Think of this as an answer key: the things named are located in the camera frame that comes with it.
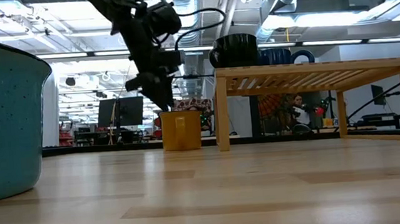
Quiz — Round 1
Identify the small black monitor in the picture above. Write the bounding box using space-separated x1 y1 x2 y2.
369 83 387 107

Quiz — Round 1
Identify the black coffee mug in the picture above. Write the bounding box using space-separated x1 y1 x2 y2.
206 31 261 71

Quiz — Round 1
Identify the long ceiling light strip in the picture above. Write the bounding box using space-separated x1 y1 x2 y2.
36 40 214 66
257 32 400 55

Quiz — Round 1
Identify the orange patterned fabric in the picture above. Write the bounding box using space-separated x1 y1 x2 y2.
257 93 289 119

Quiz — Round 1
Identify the black computer monitor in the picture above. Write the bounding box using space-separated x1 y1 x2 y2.
96 96 147 129

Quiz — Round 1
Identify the dark blue coffee mug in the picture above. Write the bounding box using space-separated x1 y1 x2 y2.
257 44 316 67

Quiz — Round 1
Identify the black pole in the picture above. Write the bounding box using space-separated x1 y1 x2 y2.
248 95 262 138

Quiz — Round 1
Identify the wooden slatted shelf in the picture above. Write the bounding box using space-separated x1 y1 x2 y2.
210 54 400 157

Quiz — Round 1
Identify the yellow coffee mug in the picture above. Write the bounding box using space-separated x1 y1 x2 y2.
158 108 205 153

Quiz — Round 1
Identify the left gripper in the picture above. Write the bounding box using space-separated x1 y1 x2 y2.
119 19 187 116

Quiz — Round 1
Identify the black looped cable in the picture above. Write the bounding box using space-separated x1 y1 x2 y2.
171 6 230 51

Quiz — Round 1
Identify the person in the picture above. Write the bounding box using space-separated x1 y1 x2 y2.
289 92 326 129

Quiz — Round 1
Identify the black office chair back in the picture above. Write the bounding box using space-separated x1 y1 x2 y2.
290 122 312 136

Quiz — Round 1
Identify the large teal speckled pot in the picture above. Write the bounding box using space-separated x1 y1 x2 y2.
0 28 63 203

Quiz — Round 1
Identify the black table frame rail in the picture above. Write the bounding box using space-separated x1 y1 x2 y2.
41 120 400 170

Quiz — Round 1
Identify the black desk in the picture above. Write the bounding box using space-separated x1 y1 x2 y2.
352 111 400 133

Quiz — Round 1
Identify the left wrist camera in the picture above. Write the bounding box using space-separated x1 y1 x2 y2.
146 1 183 38

